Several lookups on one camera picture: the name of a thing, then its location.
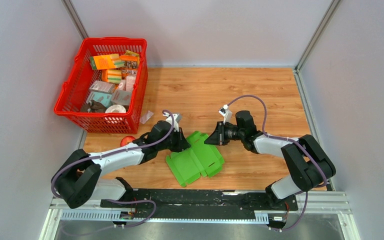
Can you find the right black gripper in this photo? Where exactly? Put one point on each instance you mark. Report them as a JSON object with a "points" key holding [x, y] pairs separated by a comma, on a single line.
{"points": [[217, 137]]}

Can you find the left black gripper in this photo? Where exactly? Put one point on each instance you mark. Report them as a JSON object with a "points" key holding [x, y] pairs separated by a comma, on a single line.
{"points": [[182, 144]]}

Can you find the green paper box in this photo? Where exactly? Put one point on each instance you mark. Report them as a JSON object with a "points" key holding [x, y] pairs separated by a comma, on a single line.
{"points": [[200, 160]]}

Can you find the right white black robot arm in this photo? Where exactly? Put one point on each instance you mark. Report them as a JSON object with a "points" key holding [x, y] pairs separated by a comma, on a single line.
{"points": [[307, 163]]}

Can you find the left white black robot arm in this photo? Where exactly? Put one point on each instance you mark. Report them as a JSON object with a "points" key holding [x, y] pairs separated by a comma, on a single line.
{"points": [[77, 178]]}

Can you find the clear plastic wrapper scrap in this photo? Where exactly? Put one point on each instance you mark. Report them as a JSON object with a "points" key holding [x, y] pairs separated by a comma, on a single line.
{"points": [[146, 117]]}

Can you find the red apple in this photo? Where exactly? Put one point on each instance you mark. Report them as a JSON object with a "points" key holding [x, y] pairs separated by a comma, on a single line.
{"points": [[126, 140]]}

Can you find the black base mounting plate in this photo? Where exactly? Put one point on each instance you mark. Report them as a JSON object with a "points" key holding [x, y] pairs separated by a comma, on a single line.
{"points": [[201, 204]]}

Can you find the white tape roll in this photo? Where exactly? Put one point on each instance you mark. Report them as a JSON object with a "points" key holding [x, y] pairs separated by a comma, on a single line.
{"points": [[116, 108]]}

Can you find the grey pink carton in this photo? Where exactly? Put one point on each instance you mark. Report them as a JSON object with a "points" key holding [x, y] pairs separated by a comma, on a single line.
{"points": [[121, 97]]}

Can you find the teal small carton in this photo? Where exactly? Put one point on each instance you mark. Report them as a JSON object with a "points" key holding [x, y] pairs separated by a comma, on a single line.
{"points": [[103, 98]]}

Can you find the striped sponge stack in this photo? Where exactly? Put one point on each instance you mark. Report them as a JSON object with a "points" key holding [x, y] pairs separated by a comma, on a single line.
{"points": [[113, 76]]}

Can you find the grey small carton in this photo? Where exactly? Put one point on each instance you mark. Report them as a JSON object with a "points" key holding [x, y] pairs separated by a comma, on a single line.
{"points": [[102, 87]]}

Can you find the orange sponge pack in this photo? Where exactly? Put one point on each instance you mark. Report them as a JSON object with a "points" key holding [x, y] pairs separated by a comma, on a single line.
{"points": [[106, 62]]}

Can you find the red plastic basket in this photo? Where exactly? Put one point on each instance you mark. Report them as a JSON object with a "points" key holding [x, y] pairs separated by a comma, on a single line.
{"points": [[75, 90]]}

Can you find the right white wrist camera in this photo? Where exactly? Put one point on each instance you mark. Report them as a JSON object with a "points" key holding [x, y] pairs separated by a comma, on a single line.
{"points": [[226, 113]]}

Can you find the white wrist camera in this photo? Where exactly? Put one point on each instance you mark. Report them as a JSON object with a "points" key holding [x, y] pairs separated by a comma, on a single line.
{"points": [[174, 120], [226, 113]]}

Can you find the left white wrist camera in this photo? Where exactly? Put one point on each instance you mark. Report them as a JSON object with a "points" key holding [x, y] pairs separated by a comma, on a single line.
{"points": [[174, 120]]}

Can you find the aluminium frame rail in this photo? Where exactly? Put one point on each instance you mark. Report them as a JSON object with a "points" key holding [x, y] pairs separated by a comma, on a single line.
{"points": [[306, 211]]}

